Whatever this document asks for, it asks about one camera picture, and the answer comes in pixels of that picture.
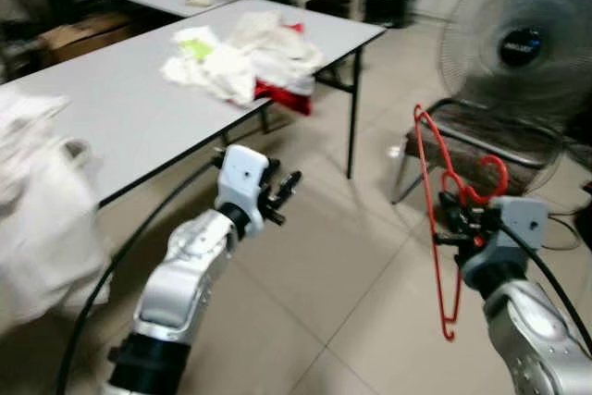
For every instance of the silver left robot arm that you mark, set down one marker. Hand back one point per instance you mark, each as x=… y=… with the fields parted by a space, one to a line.
x=180 y=275

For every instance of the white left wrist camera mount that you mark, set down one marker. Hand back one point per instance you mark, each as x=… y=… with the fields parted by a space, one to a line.
x=242 y=173

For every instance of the red garment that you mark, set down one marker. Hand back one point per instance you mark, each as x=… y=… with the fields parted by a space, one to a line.
x=287 y=99

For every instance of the white T-shirt green print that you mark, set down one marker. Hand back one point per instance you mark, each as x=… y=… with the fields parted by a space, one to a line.
x=213 y=71

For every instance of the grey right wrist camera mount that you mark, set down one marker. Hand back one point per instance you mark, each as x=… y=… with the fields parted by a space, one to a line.
x=520 y=224

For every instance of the red plastic hanger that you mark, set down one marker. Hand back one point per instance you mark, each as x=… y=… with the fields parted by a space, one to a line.
x=447 y=326

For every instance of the plain white T-shirt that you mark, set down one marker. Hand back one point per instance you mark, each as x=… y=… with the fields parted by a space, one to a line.
x=46 y=219

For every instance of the brown cardboard box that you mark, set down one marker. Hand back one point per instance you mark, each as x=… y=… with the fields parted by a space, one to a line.
x=88 y=34

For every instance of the black table leg frame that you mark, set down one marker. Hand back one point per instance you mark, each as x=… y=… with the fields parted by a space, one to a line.
x=352 y=117

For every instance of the large black floor fan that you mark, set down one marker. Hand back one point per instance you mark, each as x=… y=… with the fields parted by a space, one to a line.
x=518 y=48

